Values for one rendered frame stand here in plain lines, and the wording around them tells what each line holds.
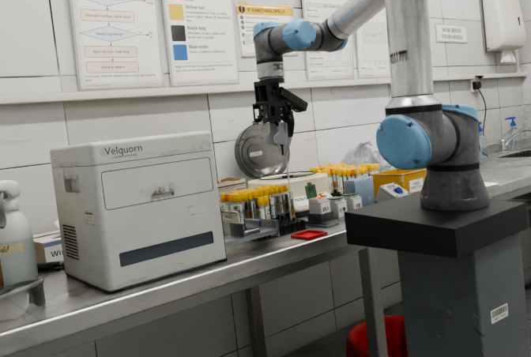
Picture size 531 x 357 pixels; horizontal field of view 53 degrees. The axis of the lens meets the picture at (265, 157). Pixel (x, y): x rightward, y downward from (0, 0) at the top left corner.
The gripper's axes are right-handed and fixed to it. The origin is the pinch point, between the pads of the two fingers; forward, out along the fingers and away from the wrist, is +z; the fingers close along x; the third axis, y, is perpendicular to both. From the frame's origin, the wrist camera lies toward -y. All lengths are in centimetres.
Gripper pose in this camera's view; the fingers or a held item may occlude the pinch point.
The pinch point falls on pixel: (285, 150)
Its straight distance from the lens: 149.3
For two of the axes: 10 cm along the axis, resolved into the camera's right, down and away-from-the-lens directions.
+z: 1.1, 9.9, 0.5
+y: -7.7, 1.2, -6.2
